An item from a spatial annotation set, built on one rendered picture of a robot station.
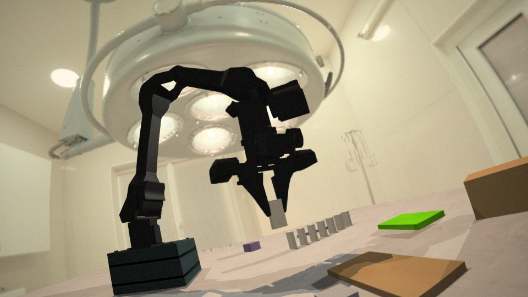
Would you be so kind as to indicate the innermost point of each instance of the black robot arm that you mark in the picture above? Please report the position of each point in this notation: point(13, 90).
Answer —
point(145, 193)

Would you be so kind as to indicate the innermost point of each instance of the green flat block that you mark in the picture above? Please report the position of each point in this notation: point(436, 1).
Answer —
point(412, 221)

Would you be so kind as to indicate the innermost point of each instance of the purple rectangular block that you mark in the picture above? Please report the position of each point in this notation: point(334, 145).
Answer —
point(252, 246)

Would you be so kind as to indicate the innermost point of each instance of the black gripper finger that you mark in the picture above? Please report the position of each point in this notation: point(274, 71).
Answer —
point(281, 185)
point(253, 183)

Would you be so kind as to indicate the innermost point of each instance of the tan flat board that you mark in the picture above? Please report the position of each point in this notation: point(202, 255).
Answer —
point(392, 275)

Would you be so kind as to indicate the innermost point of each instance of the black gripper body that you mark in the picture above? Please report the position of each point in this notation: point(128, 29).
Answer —
point(223, 169)

